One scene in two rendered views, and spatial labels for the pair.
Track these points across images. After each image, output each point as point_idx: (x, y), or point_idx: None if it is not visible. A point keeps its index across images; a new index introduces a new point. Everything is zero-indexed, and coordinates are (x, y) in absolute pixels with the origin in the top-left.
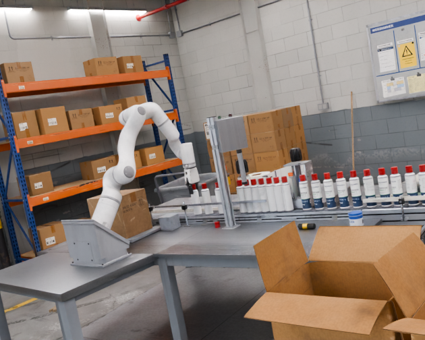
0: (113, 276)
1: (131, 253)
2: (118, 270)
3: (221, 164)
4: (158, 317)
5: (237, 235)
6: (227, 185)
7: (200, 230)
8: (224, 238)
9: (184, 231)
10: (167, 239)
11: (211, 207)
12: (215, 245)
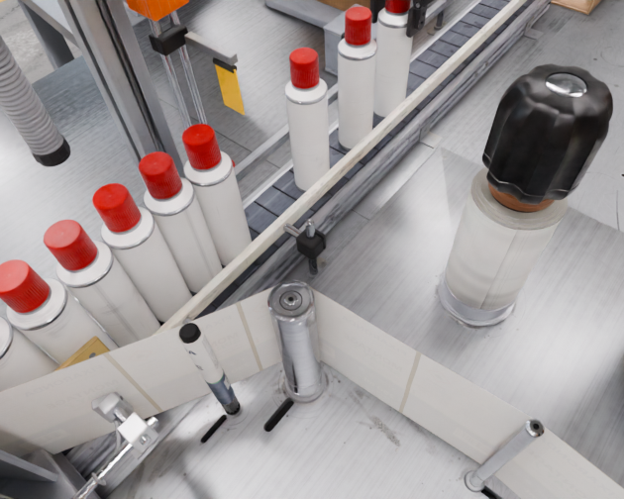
0: (41, 14)
1: (135, 12)
2: (44, 12)
3: None
4: None
5: (25, 224)
6: (109, 88)
7: (241, 133)
8: (39, 189)
9: (280, 97)
10: (210, 66)
11: (345, 127)
12: None
